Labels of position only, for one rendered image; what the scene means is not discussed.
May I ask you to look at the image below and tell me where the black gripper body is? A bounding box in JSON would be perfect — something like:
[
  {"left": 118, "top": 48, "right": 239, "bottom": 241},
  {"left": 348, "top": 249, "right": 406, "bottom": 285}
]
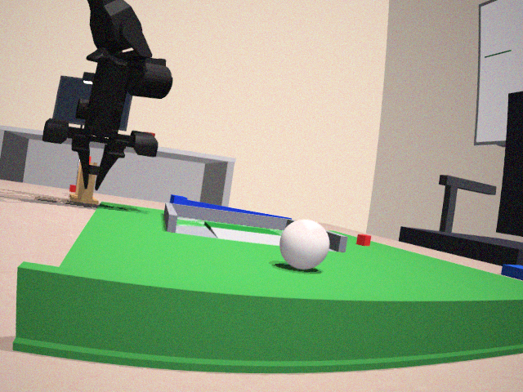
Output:
[{"left": 42, "top": 90, "right": 158, "bottom": 158}]

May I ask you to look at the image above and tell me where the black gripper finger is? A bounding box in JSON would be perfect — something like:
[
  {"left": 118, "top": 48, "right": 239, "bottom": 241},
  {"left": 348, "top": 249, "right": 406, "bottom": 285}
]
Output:
[
  {"left": 71, "top": 142, "right": 90, "bottom": 189},
  {"left": 95, "top": 144, "right": 125, "bottom": 190}
]

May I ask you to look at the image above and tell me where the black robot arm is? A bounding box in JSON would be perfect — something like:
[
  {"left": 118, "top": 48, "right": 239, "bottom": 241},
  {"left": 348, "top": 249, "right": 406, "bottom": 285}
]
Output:
[{"left": 86, "top": 0, "right": 173, "bottom": 99}]

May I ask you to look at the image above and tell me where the green flat mat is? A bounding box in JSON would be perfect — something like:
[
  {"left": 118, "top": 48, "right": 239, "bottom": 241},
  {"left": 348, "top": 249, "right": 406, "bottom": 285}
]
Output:
[{"left": 12, "top": 202, "right": 523, "bottom": 373}]

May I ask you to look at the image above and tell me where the white golf ball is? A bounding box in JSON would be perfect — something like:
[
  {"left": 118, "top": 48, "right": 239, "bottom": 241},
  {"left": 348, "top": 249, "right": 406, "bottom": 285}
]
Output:
[{"left": 279, "top": 220, "right": 330, "bottom": 270}]

